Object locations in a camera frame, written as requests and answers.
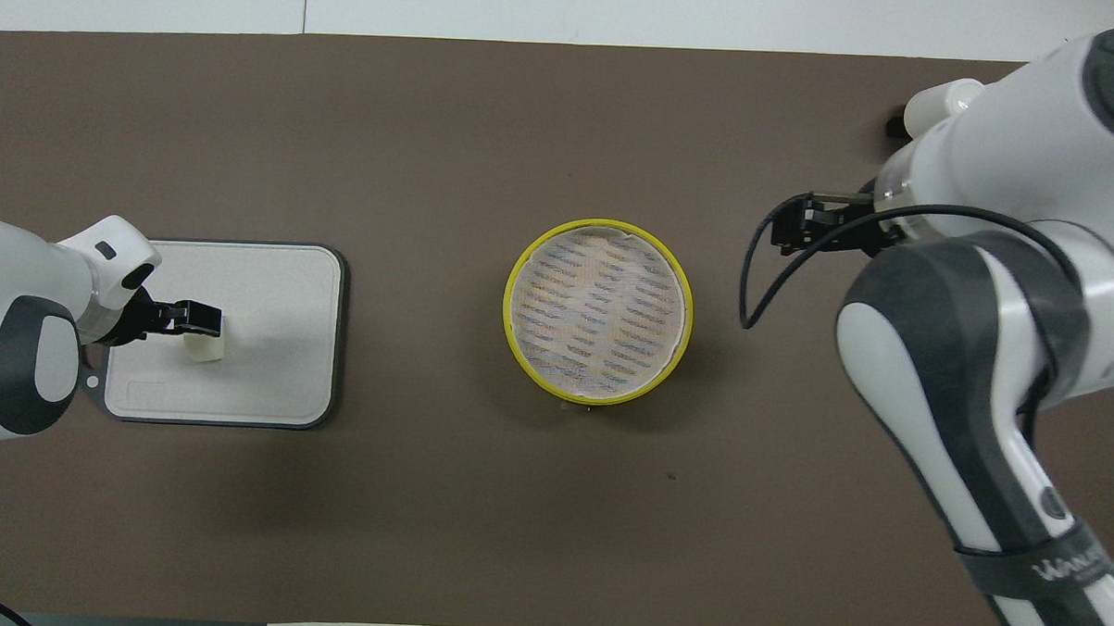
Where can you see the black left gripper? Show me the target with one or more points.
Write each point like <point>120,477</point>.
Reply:
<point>144,317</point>

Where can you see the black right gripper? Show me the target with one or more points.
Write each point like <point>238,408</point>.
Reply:
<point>834,216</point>

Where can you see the white steamed bun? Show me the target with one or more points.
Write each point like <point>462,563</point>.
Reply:
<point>205,349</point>

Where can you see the yellow rimmed bamboo steamer basket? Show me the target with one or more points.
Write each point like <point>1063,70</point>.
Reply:
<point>598,313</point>

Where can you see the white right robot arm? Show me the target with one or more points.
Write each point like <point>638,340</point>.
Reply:
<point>989,133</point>

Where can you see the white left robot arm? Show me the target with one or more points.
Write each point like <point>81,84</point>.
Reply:
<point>12,275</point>

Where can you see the white grey-rimmed cutting board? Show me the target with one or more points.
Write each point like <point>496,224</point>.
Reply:
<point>241,339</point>

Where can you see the black cup rack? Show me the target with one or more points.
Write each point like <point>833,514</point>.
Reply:
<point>895,126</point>

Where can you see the white plastic cup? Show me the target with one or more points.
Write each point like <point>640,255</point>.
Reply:
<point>939,109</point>

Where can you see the brown table mat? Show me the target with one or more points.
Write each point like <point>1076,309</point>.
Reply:
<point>513,515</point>

